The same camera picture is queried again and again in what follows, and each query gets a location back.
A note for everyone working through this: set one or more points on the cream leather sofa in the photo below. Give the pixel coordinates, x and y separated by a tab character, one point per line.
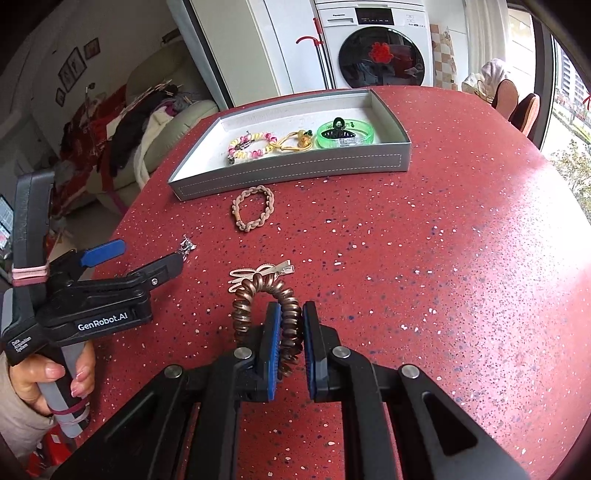
165	98

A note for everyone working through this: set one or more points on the person's left forearm sleeve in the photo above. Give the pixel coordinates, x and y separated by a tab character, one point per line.
21	427

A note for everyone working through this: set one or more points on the beige bow hair clip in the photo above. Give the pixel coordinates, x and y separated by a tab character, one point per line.
238	275

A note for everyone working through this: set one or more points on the grey jewelry tray box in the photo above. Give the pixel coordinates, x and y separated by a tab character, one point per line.
275	142

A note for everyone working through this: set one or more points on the checkered hanging towel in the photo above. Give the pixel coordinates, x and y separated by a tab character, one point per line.
445	69

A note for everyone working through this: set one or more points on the framed wall pictures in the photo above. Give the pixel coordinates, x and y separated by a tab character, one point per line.
73	68

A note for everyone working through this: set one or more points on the white front-load washing machine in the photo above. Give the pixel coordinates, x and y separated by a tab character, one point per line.
376	43

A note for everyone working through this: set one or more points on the person's left hand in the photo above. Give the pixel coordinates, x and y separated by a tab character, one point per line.
26	376

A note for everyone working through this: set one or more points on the white bag on chair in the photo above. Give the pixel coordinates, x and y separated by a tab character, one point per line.
485	83

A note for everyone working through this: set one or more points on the red handled mop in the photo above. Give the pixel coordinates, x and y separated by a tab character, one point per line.
319	44

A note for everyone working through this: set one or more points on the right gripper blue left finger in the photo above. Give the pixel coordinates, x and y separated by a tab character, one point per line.
258	373

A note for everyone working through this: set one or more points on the pile of clothes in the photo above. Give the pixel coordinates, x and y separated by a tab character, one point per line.
99	144

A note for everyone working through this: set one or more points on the brown chair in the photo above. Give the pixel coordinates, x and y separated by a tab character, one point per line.
526	113
506	98

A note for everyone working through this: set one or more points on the green translucent bangle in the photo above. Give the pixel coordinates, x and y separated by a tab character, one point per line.
365	134

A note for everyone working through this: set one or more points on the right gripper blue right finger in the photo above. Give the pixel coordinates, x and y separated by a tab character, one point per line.
319	340

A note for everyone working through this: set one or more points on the black hair claw clip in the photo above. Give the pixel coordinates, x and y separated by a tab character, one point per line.
336	130

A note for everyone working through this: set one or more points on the silver heart pendant charm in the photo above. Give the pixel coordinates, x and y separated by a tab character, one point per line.
186	246

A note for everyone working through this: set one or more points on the white tall cabinet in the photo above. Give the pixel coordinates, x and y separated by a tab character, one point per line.
246	51

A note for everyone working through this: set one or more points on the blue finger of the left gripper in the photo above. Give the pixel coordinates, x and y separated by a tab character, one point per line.
160	271
102	253

